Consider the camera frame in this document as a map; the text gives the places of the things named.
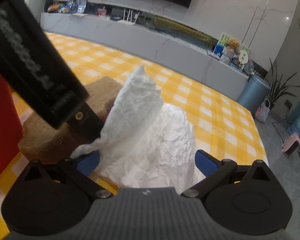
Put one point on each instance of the pink space heater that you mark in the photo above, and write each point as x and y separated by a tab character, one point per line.
291	144

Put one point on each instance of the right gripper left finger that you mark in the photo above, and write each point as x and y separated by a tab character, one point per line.
74	174

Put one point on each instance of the pink woven basket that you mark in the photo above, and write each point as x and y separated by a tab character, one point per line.
262	112

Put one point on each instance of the white wifi router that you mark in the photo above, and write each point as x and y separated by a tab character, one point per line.
130	17

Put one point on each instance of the brown coir fibre mat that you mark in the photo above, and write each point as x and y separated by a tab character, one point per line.
43	142

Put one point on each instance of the white marble tv console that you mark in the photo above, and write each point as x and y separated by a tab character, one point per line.
163	49

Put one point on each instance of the white round cloth pad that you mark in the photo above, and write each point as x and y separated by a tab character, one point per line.
145	142

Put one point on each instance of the red Wonderlab box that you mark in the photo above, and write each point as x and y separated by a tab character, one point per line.
11	131

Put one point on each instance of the yellow checkered tablecloth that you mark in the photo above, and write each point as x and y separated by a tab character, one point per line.
222	127

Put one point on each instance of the grey blue trash bin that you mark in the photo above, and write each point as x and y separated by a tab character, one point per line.
254	92

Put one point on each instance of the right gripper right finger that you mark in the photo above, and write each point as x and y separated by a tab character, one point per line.
216	171

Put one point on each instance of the teddy bear figurine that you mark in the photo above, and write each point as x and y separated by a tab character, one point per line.
232	45

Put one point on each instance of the potted snake plant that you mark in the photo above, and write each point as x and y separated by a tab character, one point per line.
279	87

